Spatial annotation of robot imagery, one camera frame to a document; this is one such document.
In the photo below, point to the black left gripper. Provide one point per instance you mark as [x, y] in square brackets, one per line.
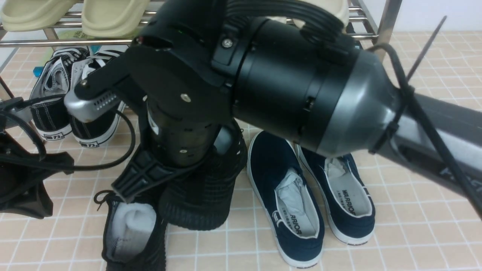
[22, 186]

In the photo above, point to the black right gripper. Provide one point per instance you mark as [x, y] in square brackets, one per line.
[167, 74]

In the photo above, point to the black knit sneaker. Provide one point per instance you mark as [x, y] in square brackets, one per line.
[134, 233]
[202, 200]

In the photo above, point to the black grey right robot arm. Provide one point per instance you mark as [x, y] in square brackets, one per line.
[283, 66]

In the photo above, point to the blue object behind rack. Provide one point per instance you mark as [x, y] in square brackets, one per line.
[37, 71]

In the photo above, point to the navy slip-on shoe left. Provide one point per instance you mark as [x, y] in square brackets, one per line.
[289, 204]

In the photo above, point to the navy slip-on shoe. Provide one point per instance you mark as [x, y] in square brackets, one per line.
[289, 204]
[349, 206]

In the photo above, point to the navy slip-on shoe right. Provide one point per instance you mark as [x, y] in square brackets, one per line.
[349, 206]

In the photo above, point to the stainless steel shoe rack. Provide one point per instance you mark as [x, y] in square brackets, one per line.
[361, 27]

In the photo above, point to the black canvas sneaker inner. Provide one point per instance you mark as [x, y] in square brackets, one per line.
[98, 132]

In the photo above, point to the black canvas sneaker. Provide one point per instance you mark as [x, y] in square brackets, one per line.
[98, 132]
[50, 117]

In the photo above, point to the black canvas sneaker outer left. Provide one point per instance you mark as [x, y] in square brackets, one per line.
[50, 117]

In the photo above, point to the green slipper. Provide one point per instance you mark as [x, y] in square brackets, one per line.
[30, 15]
[116, 18]

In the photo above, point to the green slipper far left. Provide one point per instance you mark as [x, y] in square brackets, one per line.
[30, 15]

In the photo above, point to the cream slipper far right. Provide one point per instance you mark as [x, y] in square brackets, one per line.
[338, 8]

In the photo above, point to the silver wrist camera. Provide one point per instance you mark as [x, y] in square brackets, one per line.
[90, 110]

